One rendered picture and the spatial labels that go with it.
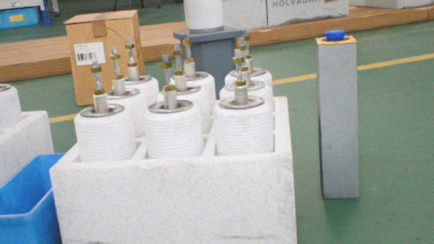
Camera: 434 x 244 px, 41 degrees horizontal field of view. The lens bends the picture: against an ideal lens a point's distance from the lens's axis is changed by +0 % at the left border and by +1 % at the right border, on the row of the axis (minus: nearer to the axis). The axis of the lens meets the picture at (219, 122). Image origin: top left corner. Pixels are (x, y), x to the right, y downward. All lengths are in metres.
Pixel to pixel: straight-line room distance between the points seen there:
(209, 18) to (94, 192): 0.65
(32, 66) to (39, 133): 1.52
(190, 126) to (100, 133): 0.15
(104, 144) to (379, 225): 0.50
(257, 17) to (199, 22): 1.70
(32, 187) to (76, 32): 0.99
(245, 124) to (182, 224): 0.19
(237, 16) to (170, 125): 2.22
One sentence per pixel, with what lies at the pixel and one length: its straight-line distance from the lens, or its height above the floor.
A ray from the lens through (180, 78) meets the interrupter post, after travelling 1.06.
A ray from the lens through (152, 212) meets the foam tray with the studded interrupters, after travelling 0.95.
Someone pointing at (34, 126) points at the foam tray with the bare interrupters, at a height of 0.16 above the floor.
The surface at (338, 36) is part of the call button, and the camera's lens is 1.10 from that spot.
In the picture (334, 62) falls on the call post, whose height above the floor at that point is 0.28.
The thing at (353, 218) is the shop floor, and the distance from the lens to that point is 1.10.
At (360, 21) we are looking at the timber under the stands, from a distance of 3.37.
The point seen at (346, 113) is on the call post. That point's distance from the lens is 1.12.
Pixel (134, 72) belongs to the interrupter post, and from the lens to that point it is 1.20.
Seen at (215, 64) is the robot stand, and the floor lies 0.22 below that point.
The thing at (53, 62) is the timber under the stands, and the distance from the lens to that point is 2.83.
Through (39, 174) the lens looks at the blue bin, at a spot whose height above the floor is 0.08.
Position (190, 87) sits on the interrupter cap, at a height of 0.25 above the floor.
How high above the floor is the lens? 0.49
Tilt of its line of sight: 16 degrees down
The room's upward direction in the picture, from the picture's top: 5 degrees counter-clockwise
